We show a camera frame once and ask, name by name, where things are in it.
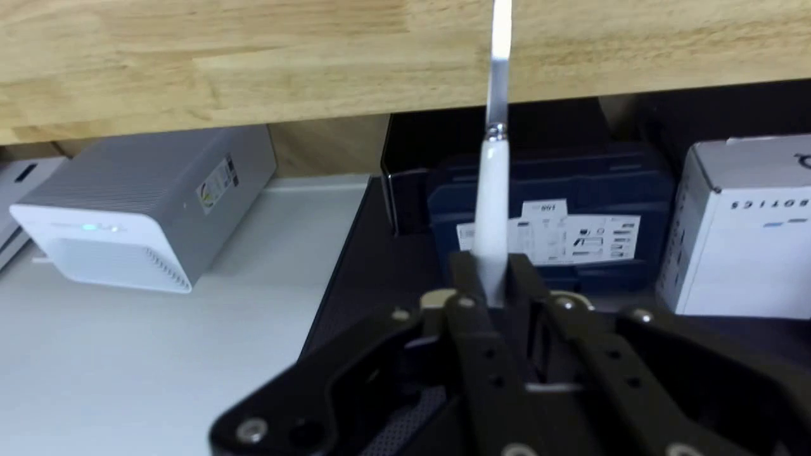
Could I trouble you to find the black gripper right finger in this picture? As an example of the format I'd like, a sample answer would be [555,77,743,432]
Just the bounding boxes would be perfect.
[504,254,811,456]

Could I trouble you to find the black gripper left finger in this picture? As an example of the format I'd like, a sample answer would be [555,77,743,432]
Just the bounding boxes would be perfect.
[207,249,526,456]

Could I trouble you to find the metal spoon with white handle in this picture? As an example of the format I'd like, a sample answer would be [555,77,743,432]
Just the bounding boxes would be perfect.
[468,0,520,309]

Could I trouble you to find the white cardboard box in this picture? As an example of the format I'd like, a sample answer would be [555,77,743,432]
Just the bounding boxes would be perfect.
[654,131,811,323]

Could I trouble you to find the dark blue labelled case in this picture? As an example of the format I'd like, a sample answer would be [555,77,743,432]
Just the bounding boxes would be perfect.
[424,140,680,297]

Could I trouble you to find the white shelf board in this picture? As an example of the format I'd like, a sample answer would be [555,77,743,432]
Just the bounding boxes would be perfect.
[0,173,373,456]

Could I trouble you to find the grey white electronic box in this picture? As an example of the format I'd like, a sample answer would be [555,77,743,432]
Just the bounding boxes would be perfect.
[8,124,282,297]

